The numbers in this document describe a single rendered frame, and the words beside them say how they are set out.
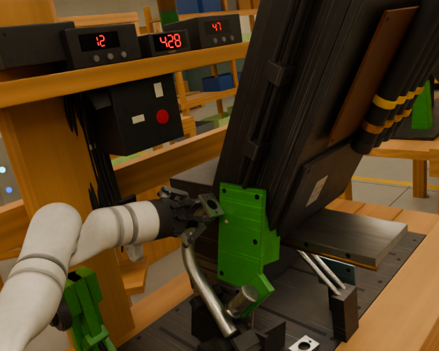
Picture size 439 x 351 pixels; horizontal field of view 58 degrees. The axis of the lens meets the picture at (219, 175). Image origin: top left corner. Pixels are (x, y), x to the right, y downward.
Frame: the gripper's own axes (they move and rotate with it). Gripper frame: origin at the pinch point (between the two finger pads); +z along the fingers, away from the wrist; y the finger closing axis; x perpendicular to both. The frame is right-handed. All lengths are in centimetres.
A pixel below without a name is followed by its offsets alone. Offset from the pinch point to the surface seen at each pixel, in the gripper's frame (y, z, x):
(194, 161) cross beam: 27.8, 27.3, 19.8
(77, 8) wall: 914, 466, 503
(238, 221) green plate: -5.8, 3.1, -4.3
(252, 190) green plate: -3.2, 3.0, -11.4
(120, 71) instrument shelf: 28.7, -12.1, -10.2
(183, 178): 14.7, 9.0, 9.4
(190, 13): 394, 334, 160
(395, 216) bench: -14, 87, 3
